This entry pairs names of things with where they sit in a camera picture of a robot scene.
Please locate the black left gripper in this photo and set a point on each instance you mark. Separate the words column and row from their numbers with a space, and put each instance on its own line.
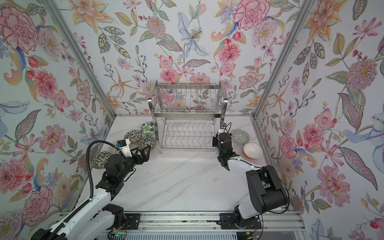
column 144, row 157

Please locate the dark patterned bowl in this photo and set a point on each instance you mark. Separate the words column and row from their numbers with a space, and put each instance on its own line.
column 100, row 159

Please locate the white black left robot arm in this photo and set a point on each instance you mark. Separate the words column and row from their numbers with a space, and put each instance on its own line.
column 97, row 213

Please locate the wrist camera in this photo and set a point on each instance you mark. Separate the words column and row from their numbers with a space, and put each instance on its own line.
column 124, row 148
column 222, row 128

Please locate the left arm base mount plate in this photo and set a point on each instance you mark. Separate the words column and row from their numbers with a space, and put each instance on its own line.
column 126, row 222

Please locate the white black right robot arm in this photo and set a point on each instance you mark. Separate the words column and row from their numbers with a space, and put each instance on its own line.
column 267, row 191

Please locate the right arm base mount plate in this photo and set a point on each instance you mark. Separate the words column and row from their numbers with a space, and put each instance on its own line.
column 231, row 221

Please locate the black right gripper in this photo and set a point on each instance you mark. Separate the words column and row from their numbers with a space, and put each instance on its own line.
column 216, row 140

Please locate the pale green patterned bowl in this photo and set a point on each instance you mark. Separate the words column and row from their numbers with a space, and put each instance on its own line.
column 240, row 137

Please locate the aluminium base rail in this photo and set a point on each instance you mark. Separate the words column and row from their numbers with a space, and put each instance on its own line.
column 208, row 222

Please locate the green leaf pattern bowl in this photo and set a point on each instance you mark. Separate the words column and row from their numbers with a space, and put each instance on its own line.
column 148, row 128

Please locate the plain white bowl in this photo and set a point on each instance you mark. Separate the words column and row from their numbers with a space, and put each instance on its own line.
column 252, row 151

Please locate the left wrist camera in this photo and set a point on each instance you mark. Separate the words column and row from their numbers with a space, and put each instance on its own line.
column 124, row 148

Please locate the white lattice pattern bowl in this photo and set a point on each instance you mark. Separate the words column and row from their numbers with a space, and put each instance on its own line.
column 113, row 150

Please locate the steel two-tier dish rack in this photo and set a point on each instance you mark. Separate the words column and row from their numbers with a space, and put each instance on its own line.
column 185, row 115

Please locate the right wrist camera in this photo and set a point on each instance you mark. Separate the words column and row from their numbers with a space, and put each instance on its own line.
column 222, row 128

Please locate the dark speckled pattern bowl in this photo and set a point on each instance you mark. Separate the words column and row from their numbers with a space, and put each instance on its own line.
column 134, row 136

